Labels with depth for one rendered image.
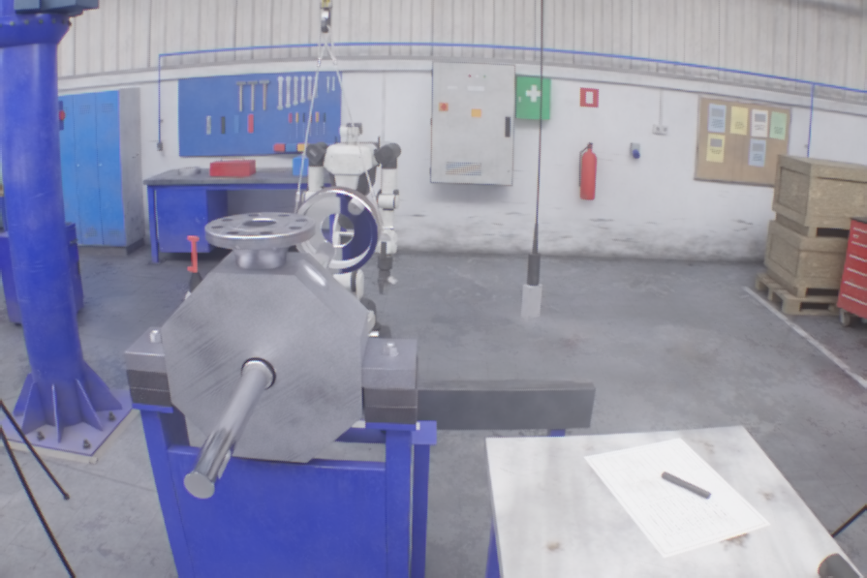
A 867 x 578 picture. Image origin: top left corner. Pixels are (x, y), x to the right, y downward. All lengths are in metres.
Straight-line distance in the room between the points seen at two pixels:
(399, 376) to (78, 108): 6.08
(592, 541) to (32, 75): 2.94
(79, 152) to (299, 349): 5.94
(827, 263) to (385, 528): 5.02
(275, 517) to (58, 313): 1.96
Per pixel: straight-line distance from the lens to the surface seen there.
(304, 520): 1.77
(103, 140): 7.05
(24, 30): 3.20
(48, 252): 3.33
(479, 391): 1.94
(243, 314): 1.48
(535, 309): 2.41
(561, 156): 6.72
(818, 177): 5.89
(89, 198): 7.23
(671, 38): 7.09
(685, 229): 7.23
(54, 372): 3.52
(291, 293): 1.44
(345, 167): 3.69
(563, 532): 1.38
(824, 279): 6.11
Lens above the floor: 1.73
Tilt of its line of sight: 16 degrees down
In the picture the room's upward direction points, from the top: 1 degrees clockwise
